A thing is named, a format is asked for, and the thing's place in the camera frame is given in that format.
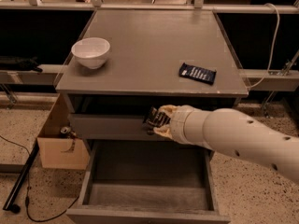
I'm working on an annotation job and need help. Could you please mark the black pole on floor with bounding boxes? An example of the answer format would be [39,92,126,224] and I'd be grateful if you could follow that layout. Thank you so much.
[1,142,39,214]

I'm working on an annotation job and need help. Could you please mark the cardboard box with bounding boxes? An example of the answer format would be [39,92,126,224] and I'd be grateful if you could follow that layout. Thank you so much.
[37,95,90,170]

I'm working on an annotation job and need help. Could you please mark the closed grey upper drawer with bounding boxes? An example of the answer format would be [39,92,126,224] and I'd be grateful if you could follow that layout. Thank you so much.
[68,113,233,143]

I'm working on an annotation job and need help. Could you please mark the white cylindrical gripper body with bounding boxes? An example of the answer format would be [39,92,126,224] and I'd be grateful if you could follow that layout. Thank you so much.
[170,105,206,145]

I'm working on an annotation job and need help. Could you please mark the black chocolate rxbar wrapper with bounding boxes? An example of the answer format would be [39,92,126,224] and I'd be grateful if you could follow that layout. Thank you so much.
[143,106,170,128]

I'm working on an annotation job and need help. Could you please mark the metal can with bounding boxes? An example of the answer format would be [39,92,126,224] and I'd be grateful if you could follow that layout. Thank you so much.
[60,126,72,135]

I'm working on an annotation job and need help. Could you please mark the white hanging cable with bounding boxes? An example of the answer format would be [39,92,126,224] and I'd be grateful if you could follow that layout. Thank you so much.
[246,3,280,90]

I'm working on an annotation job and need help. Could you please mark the black object on rail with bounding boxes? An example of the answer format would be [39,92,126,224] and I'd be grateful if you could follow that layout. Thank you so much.
[0,56,43,72]

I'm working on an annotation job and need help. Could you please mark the white ceramic bowl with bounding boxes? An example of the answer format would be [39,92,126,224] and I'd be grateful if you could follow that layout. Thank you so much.
[71,37,110,69]

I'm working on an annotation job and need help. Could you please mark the grey drawer cabinet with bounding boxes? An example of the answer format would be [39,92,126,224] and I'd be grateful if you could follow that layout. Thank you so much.
[55,8,249,161]

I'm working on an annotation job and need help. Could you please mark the round brass drawer knob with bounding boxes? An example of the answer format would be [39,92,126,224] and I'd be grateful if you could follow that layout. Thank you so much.
[147,129,154,135]

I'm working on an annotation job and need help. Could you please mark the open grey bottom drawer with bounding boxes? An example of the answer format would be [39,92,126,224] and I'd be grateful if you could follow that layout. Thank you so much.
[66,141,230,224]

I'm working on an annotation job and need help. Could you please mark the black floor cable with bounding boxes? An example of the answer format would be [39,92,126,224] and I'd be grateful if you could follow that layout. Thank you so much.
[0,134,80,223]

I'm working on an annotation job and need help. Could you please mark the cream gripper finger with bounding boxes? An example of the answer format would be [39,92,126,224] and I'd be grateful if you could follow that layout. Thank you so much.
[158,105,178,116]
[153,124,172,139]

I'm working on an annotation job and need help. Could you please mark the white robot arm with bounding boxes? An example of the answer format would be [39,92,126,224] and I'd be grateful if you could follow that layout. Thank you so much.
[153,105,299,184]

